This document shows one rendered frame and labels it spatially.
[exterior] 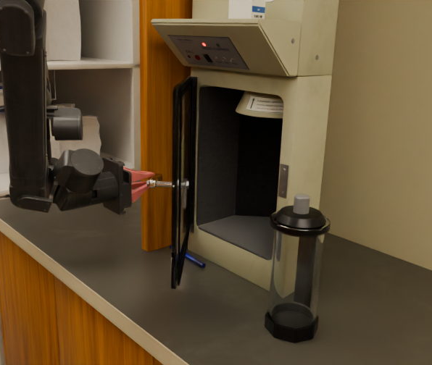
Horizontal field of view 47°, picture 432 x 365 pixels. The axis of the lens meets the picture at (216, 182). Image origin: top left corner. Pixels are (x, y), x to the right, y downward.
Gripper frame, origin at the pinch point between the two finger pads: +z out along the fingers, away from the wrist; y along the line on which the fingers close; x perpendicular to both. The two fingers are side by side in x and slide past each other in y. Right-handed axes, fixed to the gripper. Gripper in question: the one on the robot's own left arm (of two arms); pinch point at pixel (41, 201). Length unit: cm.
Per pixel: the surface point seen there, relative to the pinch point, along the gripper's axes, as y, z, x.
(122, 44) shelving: 75, -32, 84
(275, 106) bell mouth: 36, -24, -37
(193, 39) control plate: 24, -37, -25
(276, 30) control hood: 25, -39, -46
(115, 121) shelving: 75, 2, 90
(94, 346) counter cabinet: 4.9, 34.4, -12.2
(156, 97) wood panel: 26.1, -23.1, -8.9
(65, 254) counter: 6.2, 16.1, 2.8
